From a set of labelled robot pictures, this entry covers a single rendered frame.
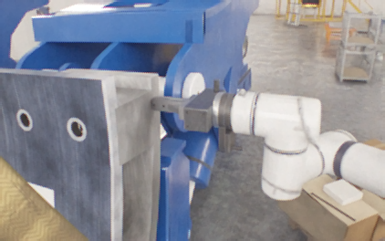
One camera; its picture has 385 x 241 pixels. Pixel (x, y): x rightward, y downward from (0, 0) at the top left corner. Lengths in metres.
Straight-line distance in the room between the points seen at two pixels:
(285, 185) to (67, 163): 0.45
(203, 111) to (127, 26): 0.60
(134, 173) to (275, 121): 0.38
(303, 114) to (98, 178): 0.41
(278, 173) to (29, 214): 0.45
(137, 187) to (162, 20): 0.55
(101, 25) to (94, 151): 0.65
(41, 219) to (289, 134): 0.45
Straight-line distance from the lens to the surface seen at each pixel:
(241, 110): 0.57
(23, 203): 0.51
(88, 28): 1.20
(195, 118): 0.57
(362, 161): 0.65
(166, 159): 0.82
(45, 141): 0.69
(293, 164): 0.60
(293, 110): 0.56
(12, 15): 2.77
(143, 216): 0.79
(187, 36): 0.98
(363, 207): 3.33
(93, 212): 0.65
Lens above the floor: 2.53
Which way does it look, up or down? 24 degrees down
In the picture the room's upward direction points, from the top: 2 degrees counter-clockwise
